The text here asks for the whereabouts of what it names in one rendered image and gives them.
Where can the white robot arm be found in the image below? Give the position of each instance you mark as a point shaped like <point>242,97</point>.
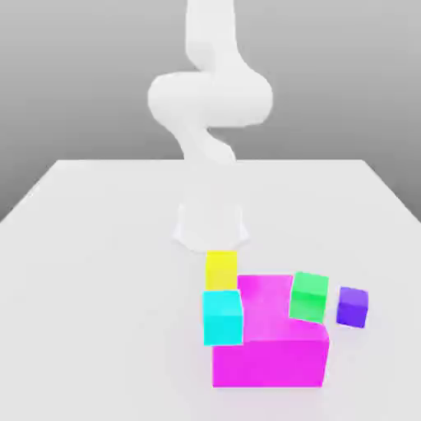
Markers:
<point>210,98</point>

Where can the small yellow cube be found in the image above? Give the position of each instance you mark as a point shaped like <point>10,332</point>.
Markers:
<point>221,270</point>

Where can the small cyan cube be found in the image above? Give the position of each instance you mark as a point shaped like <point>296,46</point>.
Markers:
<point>222,317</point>

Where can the small green cube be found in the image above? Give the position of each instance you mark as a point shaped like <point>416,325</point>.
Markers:
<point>308,297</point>

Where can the small purple cube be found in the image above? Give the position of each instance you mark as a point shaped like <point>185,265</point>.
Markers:
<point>352,307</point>

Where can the large magenta box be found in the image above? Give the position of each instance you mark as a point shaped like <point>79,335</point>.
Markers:
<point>269,361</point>

